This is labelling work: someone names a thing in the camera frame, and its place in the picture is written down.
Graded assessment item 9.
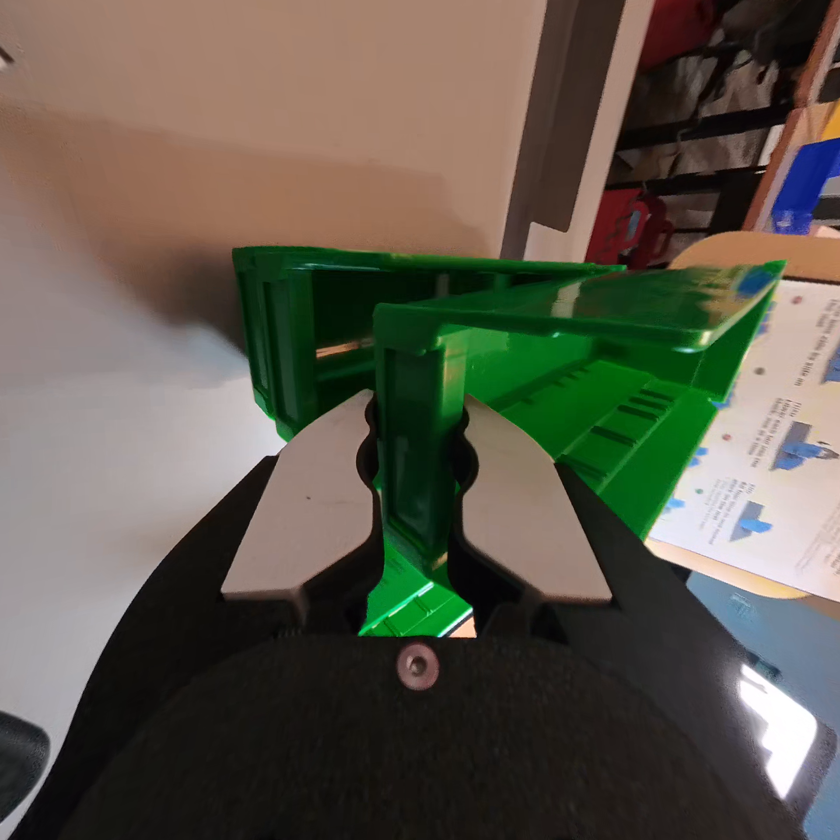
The blue plastic bin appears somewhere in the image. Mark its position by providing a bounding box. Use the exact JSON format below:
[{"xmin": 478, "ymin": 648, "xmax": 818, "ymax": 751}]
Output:
[{"xmin": 770, "ymin": 136, "xmax": 840, "ymax": 237}]

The brown wooden table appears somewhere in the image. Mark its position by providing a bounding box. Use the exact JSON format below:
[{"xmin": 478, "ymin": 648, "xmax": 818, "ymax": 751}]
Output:
[{"xmin": 740, "ymin": 98, "xmax": 840, "ymax": 234}]

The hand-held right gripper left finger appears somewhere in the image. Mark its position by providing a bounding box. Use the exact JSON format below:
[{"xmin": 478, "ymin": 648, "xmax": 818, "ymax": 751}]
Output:
[{"xmin": 220, "ymin": 388, "xmax": 385, "ymax": 619}]

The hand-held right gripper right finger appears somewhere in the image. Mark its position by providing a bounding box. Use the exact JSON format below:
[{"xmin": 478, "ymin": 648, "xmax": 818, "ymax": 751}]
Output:
[{"xmin": 448, "ymin": 394, "xmax": 615, "ymax": 629}]

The white instruction sheet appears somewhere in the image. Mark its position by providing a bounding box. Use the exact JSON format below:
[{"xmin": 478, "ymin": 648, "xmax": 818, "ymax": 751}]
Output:
[{"xmin": 646, "ymin": 277, "xmax": 840, "ymax": 596}]

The red bag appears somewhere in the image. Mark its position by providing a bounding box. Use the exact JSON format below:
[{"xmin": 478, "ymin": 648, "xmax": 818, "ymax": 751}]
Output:
[
  {"xmin": 638, "ymin": 0, "xmax": 718, "ymax": 71},
  {"xmin": 585, "ymin": 188, "xmax": 675, "ymax": 268}
]

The black chair armrest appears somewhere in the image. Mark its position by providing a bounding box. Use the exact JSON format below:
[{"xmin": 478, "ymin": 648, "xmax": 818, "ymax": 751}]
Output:
[{"xmin": 0, "ymin": 710, "xmax": 51, "ymax": 816}]

